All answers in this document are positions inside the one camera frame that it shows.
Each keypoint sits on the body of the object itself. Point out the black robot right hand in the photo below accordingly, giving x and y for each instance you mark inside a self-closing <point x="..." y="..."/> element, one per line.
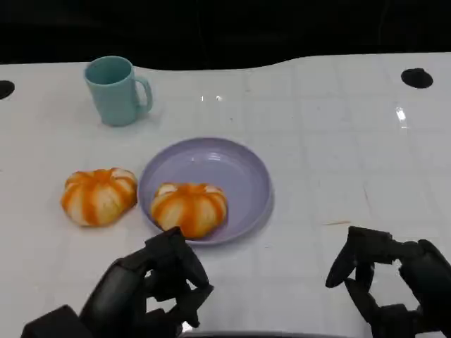
<point x="430" y="278"/>

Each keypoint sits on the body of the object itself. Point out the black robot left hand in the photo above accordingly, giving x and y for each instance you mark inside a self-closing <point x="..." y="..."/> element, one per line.
<point x="116" y="292"/>

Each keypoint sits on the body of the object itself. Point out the orange and white bread roll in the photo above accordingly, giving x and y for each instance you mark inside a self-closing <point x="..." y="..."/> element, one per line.
<point x="190" y="209"/>
<point x="98" y="197"/>

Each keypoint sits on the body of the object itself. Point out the lilac plate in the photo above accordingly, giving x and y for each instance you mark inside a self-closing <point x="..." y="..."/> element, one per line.
<point x="225" y="165"/>

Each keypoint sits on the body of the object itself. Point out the pale green mug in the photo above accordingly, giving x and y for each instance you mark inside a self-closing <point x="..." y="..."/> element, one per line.
<point x="112" y="98"/>

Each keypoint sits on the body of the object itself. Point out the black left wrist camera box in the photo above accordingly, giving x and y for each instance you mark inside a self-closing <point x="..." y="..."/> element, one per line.
<point x="53" y="324"/>

